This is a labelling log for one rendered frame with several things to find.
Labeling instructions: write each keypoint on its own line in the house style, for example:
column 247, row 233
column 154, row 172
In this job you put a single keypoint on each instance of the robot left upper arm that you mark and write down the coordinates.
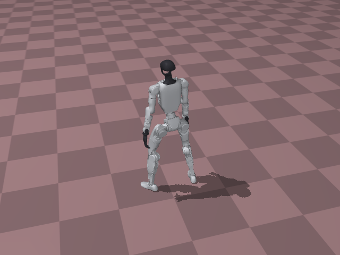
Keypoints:
column 153, row 90

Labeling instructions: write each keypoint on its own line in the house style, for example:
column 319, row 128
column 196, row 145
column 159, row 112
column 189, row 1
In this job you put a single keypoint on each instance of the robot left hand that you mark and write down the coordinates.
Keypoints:
column 145, row 133

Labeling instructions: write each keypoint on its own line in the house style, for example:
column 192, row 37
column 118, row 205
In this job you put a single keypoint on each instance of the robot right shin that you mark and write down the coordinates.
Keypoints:
column 189, row 161

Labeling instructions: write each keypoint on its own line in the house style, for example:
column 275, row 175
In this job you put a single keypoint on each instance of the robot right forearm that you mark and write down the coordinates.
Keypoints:
column 185, row 110

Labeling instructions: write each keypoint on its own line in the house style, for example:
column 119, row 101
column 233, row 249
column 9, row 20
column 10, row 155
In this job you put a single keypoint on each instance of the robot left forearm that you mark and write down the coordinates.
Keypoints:
column 148, row 118

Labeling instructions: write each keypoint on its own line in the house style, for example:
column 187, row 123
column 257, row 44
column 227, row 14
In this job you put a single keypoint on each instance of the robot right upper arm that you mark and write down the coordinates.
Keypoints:
column 184, row 91

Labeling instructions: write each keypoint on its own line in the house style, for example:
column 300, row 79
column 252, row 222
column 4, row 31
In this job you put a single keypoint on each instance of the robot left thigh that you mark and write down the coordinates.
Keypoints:
column 158, row 132

